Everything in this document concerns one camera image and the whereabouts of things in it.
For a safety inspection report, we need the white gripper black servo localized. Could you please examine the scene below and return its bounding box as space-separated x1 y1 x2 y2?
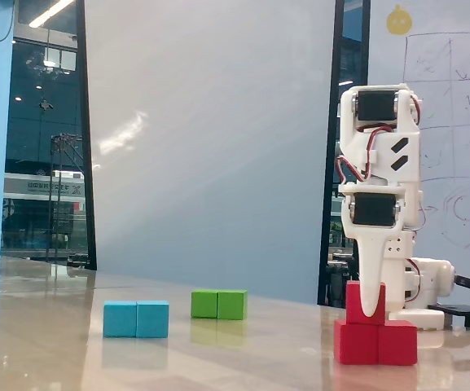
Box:
339 185 419 319

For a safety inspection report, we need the small red cube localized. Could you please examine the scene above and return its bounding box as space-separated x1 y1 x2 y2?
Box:
345 280 387 326

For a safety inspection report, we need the long red block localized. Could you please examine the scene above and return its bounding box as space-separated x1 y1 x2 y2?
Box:
333 319 418 367

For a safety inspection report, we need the long green block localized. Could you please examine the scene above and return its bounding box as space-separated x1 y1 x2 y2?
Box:
190 288 248 321

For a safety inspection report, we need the long blue block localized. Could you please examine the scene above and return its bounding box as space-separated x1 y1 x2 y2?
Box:
103 300 170 339

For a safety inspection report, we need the whiteboard with marker drawings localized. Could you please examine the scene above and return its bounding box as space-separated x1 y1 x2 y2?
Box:
364 0 470 327

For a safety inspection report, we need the yellow round sticker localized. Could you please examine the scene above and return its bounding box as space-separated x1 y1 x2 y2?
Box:
385 3 414 36

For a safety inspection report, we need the metal scaffold tower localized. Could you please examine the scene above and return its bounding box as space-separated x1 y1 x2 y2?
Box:
46 132 86 261

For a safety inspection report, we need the ceiling light strip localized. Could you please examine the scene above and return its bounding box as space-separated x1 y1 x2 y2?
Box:
29 0 77 29

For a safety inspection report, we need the red white gripper servo wire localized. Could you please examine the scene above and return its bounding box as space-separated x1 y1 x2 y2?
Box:
335 125 395 184

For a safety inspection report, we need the wide black window frame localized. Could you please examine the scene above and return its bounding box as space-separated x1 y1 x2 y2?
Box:
318 0 371 306

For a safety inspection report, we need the slim black window frame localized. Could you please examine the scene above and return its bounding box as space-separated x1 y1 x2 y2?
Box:
74 0 98 270

